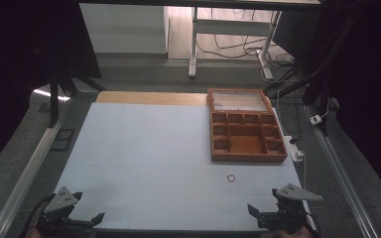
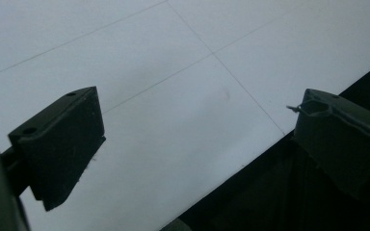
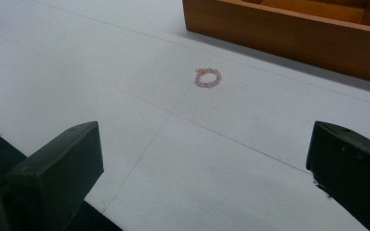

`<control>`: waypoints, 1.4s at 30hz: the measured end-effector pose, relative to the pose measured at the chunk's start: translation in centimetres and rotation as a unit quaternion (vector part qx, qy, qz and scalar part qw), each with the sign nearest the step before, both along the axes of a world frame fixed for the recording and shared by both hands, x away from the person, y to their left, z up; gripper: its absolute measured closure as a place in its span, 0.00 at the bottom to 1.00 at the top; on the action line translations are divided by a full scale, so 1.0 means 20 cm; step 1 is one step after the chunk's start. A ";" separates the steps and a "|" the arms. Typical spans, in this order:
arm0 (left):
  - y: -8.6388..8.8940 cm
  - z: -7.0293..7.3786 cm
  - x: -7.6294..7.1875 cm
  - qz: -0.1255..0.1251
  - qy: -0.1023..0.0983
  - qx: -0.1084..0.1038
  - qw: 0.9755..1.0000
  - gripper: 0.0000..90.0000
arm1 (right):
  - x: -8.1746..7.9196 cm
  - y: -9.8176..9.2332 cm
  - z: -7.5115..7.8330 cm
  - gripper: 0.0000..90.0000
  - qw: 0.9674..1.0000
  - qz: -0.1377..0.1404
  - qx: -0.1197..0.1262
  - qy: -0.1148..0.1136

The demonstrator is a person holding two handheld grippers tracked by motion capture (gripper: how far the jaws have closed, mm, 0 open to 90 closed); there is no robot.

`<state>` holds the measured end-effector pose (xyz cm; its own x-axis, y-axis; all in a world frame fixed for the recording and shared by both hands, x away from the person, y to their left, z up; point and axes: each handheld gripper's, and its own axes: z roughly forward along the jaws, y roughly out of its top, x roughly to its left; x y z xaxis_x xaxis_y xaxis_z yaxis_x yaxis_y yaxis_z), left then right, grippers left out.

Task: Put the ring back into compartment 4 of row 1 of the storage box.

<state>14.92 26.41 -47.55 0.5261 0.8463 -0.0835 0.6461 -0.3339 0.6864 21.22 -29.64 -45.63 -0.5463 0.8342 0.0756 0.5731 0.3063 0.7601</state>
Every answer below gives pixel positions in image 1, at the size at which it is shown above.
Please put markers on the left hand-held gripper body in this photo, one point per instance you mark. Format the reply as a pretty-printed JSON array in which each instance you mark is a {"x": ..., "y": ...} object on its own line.
[{"x": 60, "y": 201}]

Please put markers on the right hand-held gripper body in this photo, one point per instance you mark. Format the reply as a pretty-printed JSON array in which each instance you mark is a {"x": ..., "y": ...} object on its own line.
[{"x": 286, "y": 214}]

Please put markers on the wooden compartment box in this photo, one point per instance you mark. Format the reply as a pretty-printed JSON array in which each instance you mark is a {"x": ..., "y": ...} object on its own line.
[{"x": 246, "y": 145}]

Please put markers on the person's right hand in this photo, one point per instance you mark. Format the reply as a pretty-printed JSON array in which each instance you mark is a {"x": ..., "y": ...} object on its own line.
[{"x": 292, "y": 234}]

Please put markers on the person's left hand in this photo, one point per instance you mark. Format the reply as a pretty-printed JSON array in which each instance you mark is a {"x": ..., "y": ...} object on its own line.
[{"x": 33, "y": 233}]

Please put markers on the white power strip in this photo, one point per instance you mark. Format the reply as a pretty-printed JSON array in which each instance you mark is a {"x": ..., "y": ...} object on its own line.
[{"x": 293, "y": 150}]

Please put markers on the white table mat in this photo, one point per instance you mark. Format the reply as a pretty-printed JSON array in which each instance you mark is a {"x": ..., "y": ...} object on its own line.
[{"x": 139, "y": 148}]

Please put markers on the white adapter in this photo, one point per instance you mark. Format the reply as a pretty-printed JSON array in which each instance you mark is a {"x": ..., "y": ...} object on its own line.
[{"x": 316, "y": 119}]

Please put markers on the black metal stand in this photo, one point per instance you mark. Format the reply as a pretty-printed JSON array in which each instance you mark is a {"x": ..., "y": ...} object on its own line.
[
  {"x": 311, "y": 82},
  {"x": 54, "y": 99}
]

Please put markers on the black curtain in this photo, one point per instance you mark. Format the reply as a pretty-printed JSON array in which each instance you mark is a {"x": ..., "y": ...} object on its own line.
[
  {"x": 370, "y": 99},
  {"x": 20, "y": 66}
]

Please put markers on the white cabinet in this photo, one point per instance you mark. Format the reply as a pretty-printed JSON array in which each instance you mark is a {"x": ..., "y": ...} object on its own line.
[{"x": 125, "y": 29}]

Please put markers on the aluminium rail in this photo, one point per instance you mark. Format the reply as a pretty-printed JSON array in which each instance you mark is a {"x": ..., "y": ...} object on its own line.
[
  {"x": 23, "y": 183},
  {"x": 344, "y": 180}
]

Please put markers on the black floor frame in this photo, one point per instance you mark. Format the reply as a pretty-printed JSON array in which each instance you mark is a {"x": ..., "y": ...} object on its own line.
[{"x": 63, "y": 139}]

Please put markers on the white desk frame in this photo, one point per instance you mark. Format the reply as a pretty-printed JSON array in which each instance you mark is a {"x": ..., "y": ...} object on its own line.
[{"x": 231, "y": 27}]

